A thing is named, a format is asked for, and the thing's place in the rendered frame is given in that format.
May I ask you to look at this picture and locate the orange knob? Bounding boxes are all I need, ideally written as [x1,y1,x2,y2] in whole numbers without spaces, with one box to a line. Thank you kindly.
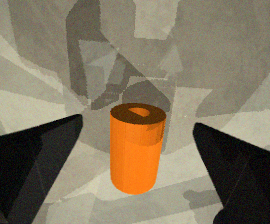
[110,103,167,195]

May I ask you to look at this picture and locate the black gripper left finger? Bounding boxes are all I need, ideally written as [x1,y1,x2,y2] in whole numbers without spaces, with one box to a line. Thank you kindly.
[0,114,83,224]

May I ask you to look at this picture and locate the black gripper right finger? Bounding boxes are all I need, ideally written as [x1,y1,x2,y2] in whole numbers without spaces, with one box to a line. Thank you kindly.
[193,123,270,224]

